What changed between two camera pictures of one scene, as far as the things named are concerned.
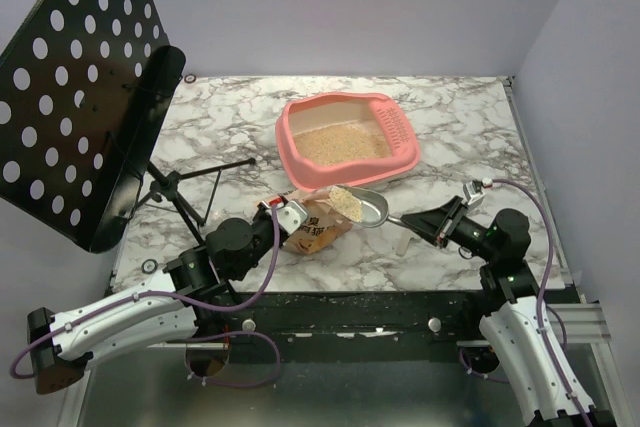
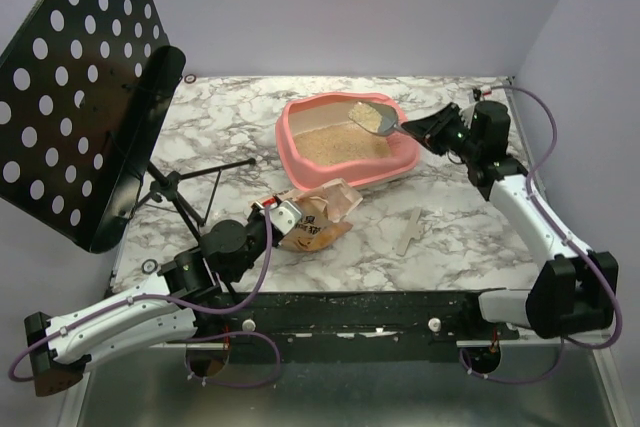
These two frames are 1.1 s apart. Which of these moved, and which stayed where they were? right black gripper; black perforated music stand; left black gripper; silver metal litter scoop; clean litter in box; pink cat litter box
Moved: silver metal litter scoop; right black gripper
Stayed: pink cat litter box; left black gripper; clean litter in box; black perforated music stand
